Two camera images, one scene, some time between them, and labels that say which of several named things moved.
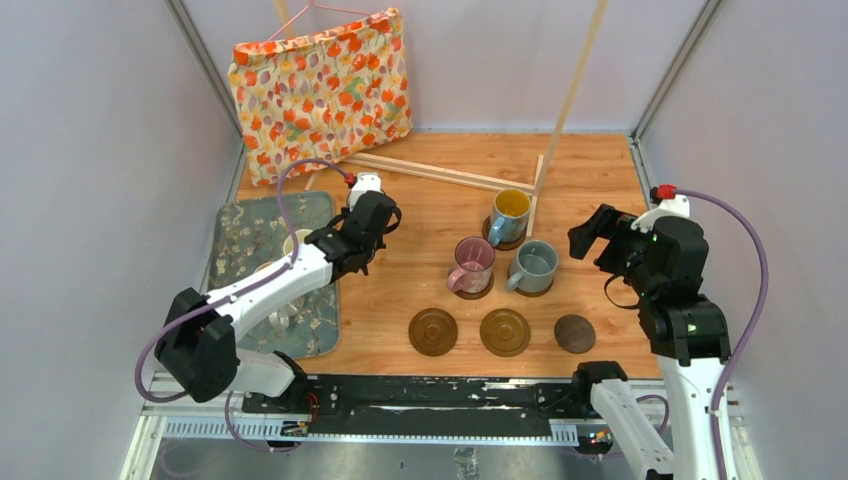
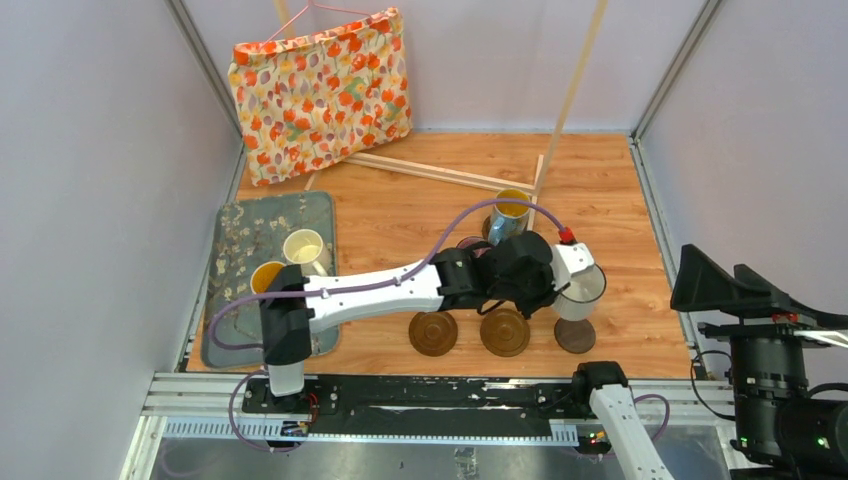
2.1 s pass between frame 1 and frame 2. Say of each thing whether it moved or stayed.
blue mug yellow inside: stayed
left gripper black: moved
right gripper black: moved
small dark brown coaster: stayed
